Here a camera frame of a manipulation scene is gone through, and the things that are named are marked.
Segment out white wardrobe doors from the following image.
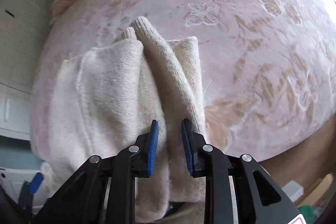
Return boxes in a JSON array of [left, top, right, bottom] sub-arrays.
[[1, 0, 53, 140]]

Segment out cream sweater with black hearts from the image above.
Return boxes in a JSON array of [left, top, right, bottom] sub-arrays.
[[45, 17, 205, 223]]

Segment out pink floral bed blanket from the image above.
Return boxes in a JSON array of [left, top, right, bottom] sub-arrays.
[[31, 0, 335, 162]]

